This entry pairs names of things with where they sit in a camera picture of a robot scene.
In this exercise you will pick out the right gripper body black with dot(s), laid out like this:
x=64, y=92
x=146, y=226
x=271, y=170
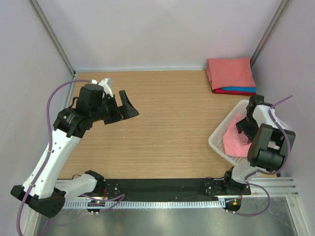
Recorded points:
x=249, y=127

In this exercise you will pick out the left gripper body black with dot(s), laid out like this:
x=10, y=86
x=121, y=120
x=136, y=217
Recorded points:
x=110, y=111

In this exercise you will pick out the pink t-shirt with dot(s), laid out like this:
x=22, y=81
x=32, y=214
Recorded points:
x=235, y=144

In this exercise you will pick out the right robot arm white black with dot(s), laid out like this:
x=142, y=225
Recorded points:
x=261, y=139

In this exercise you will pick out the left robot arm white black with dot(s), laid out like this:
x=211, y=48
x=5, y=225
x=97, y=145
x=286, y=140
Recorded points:
x=40, y=192

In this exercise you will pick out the white plastic basket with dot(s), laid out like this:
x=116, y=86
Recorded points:
x=215, y=140

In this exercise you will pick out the folded blue t-shirt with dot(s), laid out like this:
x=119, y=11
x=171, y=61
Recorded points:
x=240, y=89

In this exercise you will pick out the folded red t-shirt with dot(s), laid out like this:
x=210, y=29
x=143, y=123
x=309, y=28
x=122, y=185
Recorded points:
x=220, y=91

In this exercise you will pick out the folded salmon t-shirt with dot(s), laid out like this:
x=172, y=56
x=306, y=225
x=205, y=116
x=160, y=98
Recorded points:
x=230, y=73

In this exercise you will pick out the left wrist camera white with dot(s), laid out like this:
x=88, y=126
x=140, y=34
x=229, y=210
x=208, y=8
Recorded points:
x=106, y=83

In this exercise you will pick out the aluminium front rail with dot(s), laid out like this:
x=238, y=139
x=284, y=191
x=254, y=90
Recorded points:
x=277, y=186

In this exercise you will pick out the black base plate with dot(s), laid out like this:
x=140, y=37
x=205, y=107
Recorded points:
x=170, y=188

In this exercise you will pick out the white slotted cable duct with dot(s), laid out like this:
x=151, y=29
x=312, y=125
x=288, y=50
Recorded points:
x=86, y=204

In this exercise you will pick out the right aluminium corner post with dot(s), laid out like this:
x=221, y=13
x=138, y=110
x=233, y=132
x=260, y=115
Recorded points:
x=282, y=8

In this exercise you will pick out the aluminium corner post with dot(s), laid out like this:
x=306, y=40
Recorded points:
x=282, y=8
x=44, y=21

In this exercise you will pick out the left aluminium corner post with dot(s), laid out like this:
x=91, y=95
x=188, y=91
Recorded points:
x=44, y=21

